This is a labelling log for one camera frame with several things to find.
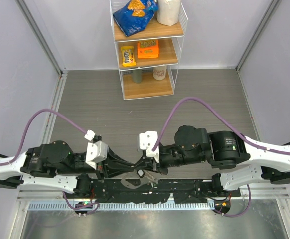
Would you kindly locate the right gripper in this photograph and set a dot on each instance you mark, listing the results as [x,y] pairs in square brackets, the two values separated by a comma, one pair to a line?
[151,164]

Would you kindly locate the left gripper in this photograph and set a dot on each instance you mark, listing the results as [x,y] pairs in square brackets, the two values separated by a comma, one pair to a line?
[122,167]

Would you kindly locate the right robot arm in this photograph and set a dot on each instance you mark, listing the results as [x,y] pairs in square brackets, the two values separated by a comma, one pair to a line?
[242,159]

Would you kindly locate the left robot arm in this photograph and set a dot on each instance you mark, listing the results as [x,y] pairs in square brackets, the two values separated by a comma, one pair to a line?
[56,166]

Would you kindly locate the grey green can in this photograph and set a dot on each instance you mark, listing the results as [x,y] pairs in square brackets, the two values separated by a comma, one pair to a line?
[137,76]

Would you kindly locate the white printed cup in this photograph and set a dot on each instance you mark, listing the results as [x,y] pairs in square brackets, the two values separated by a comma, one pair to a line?
[159,72]

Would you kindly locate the yellow candy bag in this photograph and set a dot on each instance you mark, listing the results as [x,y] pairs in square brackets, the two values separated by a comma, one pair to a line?
[128,56]

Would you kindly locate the orange snack box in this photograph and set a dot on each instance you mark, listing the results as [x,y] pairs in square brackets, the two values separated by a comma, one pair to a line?
[148,49]

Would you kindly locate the blue chips bag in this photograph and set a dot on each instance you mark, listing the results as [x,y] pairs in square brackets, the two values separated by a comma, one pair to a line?
[135,16]

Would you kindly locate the white paper towel roll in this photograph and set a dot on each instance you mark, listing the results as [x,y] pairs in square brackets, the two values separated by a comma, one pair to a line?
[168,11]

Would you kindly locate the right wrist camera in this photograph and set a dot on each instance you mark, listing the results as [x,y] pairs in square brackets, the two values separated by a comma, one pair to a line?
[146,143]

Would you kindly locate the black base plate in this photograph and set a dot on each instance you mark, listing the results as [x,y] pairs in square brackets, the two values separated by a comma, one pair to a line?
[182,190]

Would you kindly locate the white slotted cable duct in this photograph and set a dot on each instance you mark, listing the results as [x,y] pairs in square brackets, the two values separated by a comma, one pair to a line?
[168,206]

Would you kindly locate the white wire shelf unit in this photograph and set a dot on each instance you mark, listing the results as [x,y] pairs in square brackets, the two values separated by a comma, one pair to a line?
[148,61]

